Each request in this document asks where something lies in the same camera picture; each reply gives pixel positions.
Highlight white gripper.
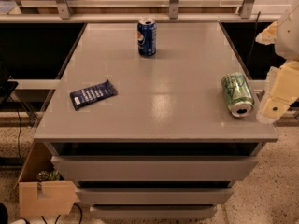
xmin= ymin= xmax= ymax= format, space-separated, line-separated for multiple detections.
xmin=255 ymin=0 xmax=299 ymax=124

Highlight green soda can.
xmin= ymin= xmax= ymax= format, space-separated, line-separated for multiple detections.
xmin=221 ymin=72 xmax=254 ymax=118

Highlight blue pepsi can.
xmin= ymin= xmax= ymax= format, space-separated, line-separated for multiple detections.
xmin=137 ymin=19 xmax=157 ymax=57

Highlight grey drawer cabinet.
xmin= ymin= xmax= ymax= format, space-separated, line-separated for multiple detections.
xmin=33 ymin=21 xmax=279 ymax=220

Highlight top grey drawer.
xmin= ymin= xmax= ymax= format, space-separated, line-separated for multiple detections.
xmin=51 ymin=156 xmax=258 ymax=181

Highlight grey drawer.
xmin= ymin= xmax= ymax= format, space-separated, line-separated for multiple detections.
xmin=51 ymin=156 xmax=258 ymax=181
xmin=90 ymin=205 xmax=217 ymax=219
xmin=76 ymin=188 xmax=233 ymax=205

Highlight dark blue snack bag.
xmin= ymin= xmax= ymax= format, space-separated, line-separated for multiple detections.
xmin=69 ymin=79 xmax=118 ymax=110

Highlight middle grey drawer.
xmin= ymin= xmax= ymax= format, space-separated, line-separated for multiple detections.
xmin=76 ymin=188 xmax=233 ymax=205

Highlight bottom grey drawer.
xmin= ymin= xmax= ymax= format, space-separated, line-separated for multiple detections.
xmin=90 ymin=205 xmax=217 ymax=219

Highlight crumpled items in box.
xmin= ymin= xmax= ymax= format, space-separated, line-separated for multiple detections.
xmin=36 ymin=170 xmax=61 ymax=182

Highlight cardboard box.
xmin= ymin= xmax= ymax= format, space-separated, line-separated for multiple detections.
xmin=17 ymin=143 xmax=77 ymax=217

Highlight metal frame rail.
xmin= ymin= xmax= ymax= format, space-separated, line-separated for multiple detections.
xmin=0 ymin=0 xmax=280 ymax=23

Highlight black floor cable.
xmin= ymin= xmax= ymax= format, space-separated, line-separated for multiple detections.
xmin=7 ymin=93 xmax=26 ymax=165

